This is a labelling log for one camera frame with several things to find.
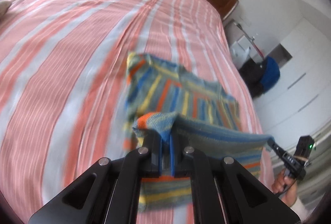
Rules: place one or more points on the white wardrobe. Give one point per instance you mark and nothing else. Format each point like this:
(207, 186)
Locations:
(299, 103)

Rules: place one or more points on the chevron striped pillow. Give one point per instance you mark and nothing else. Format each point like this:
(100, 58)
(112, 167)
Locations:
(4, 6)

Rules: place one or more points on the black clothes on chair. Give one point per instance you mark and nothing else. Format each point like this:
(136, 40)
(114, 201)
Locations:
(251, 73)

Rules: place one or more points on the person's right hand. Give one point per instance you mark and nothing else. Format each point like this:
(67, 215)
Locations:
(287, 186)

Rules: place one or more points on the pink striped bed cover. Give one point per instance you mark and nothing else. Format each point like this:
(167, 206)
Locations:
(63, 80)

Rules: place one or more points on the right forearm white sleeve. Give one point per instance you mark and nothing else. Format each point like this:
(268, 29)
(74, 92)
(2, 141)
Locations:
(299, 208)

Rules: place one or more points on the blue cloth on chair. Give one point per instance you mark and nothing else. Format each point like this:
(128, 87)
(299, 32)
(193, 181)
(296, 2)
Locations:
(271, 74)

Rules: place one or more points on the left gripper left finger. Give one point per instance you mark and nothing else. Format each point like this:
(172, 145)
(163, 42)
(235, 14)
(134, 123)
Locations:
(108, 191)

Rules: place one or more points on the white plastic bag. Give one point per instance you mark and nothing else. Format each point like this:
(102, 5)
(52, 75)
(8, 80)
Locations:
(239, 54)

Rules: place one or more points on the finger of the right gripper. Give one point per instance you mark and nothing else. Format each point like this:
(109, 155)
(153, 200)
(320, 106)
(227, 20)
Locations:
(275, 147)

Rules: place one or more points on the white bedside desk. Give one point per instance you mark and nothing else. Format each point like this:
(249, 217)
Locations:
(235, 33)

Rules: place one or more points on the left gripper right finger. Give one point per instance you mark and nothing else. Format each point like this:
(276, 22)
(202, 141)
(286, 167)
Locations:
(223, 191)

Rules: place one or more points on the colourful striped knit sweater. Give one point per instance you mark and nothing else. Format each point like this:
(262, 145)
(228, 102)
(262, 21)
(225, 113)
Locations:
(164, 97)

